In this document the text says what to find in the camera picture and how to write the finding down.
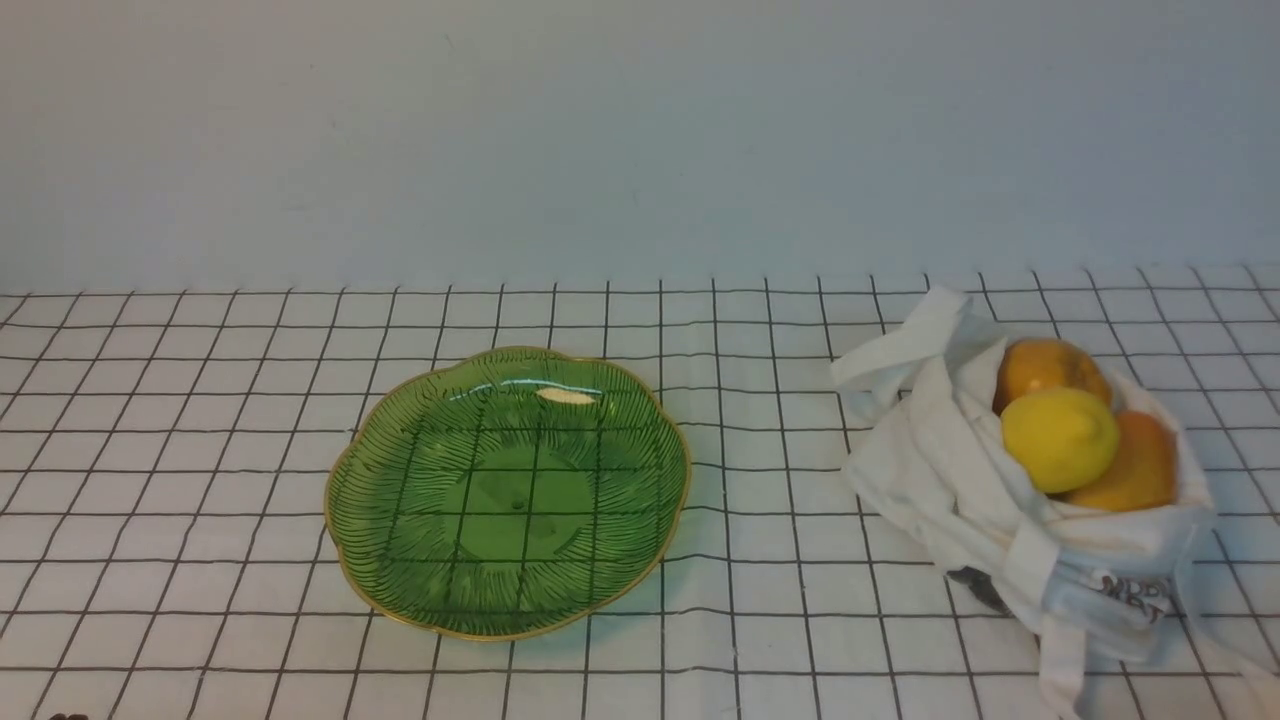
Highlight green glass plate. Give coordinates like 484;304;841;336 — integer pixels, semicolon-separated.
325;346;692;641

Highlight orange mango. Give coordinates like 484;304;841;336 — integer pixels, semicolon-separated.
1056;410;1178;512

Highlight white cloth bag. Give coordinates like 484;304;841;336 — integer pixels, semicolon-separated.
831;287;1277;719

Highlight yellow lemon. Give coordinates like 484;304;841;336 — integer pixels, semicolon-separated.
1000;387;1120;495

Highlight round orange fruit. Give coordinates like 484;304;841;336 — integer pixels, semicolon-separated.
992;337;1114;415

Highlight white grid tablecloth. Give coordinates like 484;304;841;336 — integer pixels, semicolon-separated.
0;264;1280;720

